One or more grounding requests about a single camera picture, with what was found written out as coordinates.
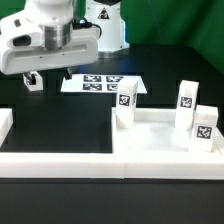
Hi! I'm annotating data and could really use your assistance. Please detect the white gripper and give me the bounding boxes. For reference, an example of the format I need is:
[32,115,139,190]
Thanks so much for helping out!
[0,11,100,87]

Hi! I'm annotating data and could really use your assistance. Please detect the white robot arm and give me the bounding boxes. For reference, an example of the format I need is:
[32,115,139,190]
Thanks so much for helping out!
[0,0,129,91]

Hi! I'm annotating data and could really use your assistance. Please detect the white U-shaped obstacle fence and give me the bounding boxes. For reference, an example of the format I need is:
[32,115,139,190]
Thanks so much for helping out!
[0,108,224,181]

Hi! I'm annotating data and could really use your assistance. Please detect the white fiducial marker sheet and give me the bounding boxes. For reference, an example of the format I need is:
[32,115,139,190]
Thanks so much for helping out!
[61,74,147,94]

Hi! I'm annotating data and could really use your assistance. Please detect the white square table top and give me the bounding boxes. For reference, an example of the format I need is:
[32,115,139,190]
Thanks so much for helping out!
[111,108,224,157]

